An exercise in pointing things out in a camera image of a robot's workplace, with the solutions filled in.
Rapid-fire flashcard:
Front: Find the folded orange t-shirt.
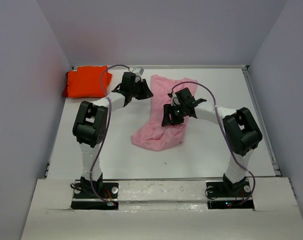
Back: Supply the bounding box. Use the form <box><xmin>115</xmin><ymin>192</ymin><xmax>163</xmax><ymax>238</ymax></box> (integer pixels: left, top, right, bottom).
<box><xmin>62</xmin><ymin>65</ymin><xmax>113</xmax><ymax>98</ymax></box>

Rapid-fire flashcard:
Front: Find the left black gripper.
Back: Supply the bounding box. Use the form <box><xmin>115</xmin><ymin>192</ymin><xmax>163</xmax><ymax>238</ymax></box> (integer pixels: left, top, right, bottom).
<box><xmin>129</xmin><ymin>78</ymin><xmax>154</xmax><ymax>100</ymax></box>

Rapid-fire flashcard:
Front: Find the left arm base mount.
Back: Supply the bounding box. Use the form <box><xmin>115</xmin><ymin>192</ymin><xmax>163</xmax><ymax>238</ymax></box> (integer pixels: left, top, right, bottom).
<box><xmin>70</xmin><ymin>176</ymin><xmax>119</xmax><ymax>211</ymax></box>

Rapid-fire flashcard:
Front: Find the pink t-shirt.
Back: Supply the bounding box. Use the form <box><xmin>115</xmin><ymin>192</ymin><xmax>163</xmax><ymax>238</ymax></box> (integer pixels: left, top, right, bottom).
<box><xmin>130</xmin><ymin>74</ymin><xmax>199</xmax><ymax>152</ymax></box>

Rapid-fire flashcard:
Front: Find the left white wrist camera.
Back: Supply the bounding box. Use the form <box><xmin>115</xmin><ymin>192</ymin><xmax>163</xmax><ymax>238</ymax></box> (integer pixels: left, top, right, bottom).
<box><xmin>129</xmin><ymin>67</ymin><xmax>144</xmax><ymax>76</ymax></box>

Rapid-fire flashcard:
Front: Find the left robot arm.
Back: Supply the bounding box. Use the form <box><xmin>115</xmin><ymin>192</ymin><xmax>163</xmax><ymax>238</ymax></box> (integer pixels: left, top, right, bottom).
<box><xmin>72</xmin><ymin>67</ymin><xmax>154</xmax><ymax>198</ymax></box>

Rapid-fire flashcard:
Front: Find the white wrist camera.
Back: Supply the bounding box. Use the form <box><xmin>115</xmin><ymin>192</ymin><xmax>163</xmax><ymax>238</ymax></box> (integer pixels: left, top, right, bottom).
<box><xmin>168</xmin><ymin>92</ymin><xmax>180</xmax><ymax>106</ymax></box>
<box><xmin>129</xmin><ymin>67</ymin><xmax>144</xmax><ymax>76</ymax></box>

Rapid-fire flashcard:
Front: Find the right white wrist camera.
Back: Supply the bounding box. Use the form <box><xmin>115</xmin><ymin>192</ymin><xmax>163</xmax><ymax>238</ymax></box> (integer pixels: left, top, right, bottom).
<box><xmin>168</xmin><ymin>92</ymin><xmax>180</xmax><ymax>106</ymax></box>

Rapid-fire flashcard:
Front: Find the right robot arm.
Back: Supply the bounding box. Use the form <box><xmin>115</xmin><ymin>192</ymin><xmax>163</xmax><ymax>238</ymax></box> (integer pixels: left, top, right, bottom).
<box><xmin>161</xmin><ymin>87</ymin><xmax>263</xmax><ymax>196</ymax></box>

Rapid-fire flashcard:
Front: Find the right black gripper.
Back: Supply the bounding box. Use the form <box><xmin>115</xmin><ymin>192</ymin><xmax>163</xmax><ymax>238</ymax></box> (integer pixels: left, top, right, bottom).
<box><xmin>161</xmin><ymin>103</ymin><xmax>186</xmax><ymax>127</ymax></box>

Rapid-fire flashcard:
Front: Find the aluminium table edge rail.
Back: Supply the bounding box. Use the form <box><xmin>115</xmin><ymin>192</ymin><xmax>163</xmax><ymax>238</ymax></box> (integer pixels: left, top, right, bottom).
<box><xmin>71</xmin><ymin>64</ymin><xmax>250</xmax><ymax>71</ymax></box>

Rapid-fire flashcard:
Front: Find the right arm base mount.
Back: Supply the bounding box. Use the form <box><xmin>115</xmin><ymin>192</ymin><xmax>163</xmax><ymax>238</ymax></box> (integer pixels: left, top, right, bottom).
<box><xmin>204</xmin><ymin>175</ymin><xmax>255</xmax><ymax>210</ymax></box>

